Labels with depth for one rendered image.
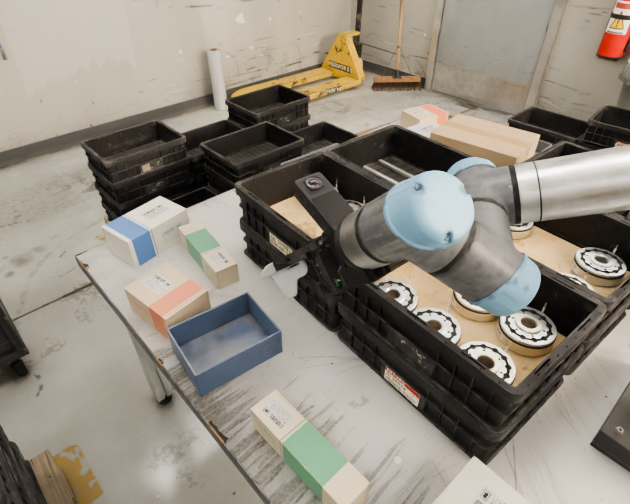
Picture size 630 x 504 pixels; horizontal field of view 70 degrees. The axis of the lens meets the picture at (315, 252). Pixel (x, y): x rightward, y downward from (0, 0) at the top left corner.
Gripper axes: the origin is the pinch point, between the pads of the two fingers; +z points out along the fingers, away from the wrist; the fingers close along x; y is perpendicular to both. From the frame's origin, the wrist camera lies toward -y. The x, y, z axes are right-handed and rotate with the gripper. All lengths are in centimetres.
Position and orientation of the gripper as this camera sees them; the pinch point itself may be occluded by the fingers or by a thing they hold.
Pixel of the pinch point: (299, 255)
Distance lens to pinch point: 73.5
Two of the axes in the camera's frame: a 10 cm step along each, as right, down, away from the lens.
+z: -3.9, 1.9, 9.0
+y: 4.2, 9.1, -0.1
